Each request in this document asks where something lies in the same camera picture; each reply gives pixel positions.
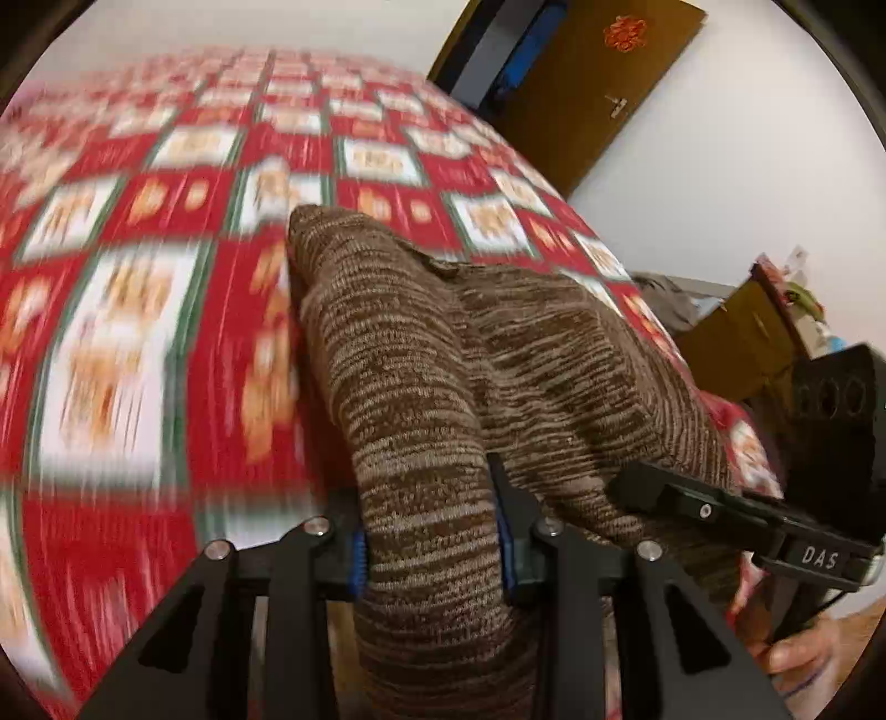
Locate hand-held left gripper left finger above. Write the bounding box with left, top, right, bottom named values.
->
left=76, top=516, right=368, bottom=720

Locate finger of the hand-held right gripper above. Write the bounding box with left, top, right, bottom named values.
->
left=607, top=460, right=789, bottom=549

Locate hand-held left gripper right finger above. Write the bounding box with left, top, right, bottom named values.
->
left=488, top=453, right=794, bottom=720

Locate brown knit sweater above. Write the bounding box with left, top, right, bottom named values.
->
left=287, top=204, right=745, bottom=720

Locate person's right hand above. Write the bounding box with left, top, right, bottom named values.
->
left=751, top=609, right=844, bottom=695

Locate brown wooden cabinet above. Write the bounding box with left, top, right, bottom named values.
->
left=674, top=280, right=797, bottom=404

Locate clutter on cabinet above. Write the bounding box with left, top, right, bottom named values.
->
left=751, top=245, right=844, bottom=362

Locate grey cloth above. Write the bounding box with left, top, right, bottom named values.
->
left=630, top=273, right=736, bottom=335

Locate red checkered printed blanket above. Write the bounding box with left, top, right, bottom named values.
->
left=0, top=45, right=786, bottom=702

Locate brown wooden door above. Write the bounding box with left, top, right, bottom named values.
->
left=488, top=0, right=708, bottom=198

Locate red door decoration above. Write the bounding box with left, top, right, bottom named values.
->
left=602, top=17, right=649, bottom=50

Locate dark door frame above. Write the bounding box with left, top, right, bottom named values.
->
left=425, top=0, right=577, bottom=117

